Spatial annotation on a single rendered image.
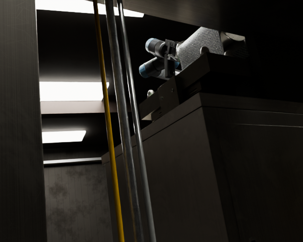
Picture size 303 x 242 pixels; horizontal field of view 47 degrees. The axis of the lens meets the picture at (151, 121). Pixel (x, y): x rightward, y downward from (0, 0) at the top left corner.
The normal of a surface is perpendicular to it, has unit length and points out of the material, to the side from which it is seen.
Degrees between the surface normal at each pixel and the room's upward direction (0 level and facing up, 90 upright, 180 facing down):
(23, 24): 90
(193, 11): 180
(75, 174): 90
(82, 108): 90
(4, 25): 90
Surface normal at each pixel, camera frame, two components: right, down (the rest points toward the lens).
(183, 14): 0.14, 0.94
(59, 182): 0.32, -0.33
